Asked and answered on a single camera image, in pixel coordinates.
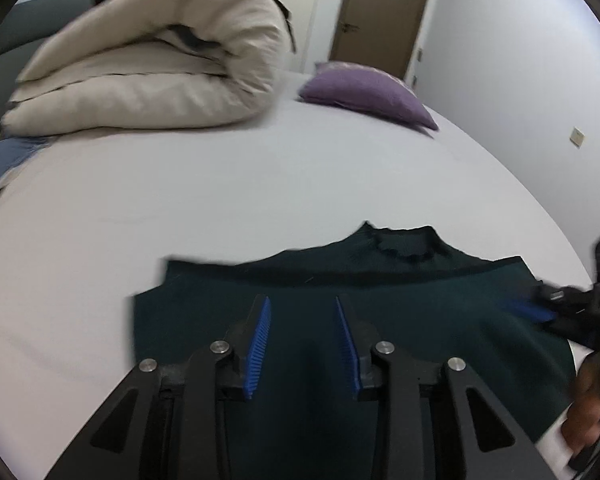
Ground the purple pillow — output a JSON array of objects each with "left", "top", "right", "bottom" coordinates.
[{"left": 297, "top": 60, "right": 441, "bottom": 133}]

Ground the blue blanket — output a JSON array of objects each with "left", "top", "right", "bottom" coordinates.
[{"left": 0, "top": 136, "right": 50, "bottom": 196}]

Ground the grey padded headboard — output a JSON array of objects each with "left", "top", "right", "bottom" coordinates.
[{"left": 0, "top": 0, "right": 98, "bottom": 111}]

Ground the dark green sweater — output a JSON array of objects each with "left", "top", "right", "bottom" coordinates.
[{"left": 130, "top": 220, "right": 578, "bottom": 480}]

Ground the person's right hand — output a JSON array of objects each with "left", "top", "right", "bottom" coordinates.
[{"left": 562, "top": 352, "right": 600, "bottom": 453}]

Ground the beige folded duvet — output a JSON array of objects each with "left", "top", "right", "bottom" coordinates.
[{"left": 0, "top": 0, "right": 291, "bottom": 138}]

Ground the bed with white sheet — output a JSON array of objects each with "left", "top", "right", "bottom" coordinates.
[{"left": 0, "top": 70, "right": 598, "bottom": 480}]

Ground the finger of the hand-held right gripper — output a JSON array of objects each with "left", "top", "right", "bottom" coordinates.
[{"left": 502, "top": 280, "right": 588, "bottom": 333}]

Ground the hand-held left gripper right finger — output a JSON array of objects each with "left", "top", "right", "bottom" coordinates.
[{"left": 334, "top": 296, "right": 553, "bottom": 480}]

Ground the brown wooden door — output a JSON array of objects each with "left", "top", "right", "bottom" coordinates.
[{"left": 328, "top": 0, "right": 435, "bottom": 83}]

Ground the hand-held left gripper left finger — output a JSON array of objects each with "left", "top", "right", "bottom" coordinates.
[{"left": 44, "top": 294, "right": 273, "bottom": 480}]

